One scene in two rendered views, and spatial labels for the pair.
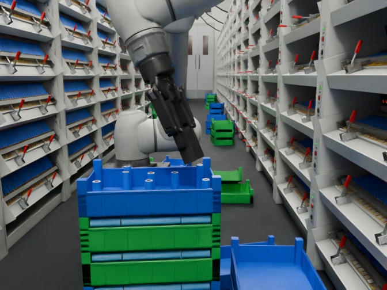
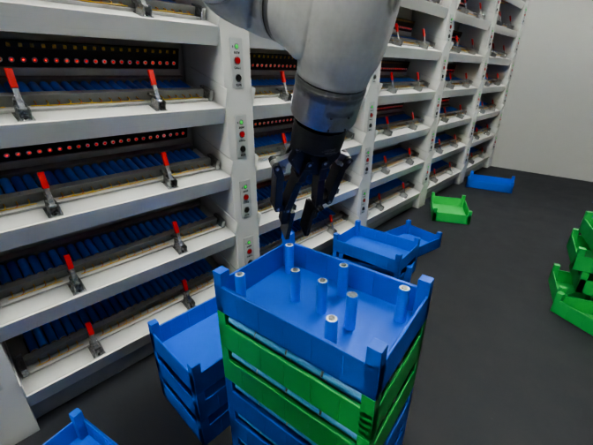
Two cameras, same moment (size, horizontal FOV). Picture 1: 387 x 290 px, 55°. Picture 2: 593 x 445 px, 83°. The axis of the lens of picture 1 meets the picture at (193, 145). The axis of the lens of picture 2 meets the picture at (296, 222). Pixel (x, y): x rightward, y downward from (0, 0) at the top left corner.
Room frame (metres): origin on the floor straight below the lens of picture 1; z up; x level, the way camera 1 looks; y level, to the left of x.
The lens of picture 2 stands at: (1.21, 0.38, 0.78)
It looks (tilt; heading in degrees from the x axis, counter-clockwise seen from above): 24 degrees down; 222
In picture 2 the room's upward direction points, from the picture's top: straight up
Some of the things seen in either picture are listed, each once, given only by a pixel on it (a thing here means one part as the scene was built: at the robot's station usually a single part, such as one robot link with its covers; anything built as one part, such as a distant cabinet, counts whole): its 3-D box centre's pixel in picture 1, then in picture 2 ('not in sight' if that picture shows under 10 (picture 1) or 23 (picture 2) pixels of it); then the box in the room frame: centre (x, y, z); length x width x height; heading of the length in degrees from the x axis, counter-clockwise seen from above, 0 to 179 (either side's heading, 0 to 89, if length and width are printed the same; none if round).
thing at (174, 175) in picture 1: (174, 184); (295, 284); (0.84, 0.04, 0.44); 0.02 x 0.02 x 0.06
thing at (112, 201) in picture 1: (151, 183); (320, 294); (0.84, 0.10, 0.44); 0.30 x 0.20 x 0.08; 95
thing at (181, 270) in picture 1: (153, 246); (318, 365); (0.84, 0.10, 0.28); 0.30 x 0.20 x 0.08; 95
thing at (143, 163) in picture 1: (131, 164); not in sight; (1.65, 0.28, 0.29); 0.22 x 0.18 x 0.06; 169
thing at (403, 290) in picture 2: (97, 194); (401, 303); (0.77, 0.21, 0.44); 0.02 x 0.02 x 0.06
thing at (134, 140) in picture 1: (133, 133); not in sight; (1.68, 0.28, 0.43); 0.18 x 0.16 x 0.22; 99
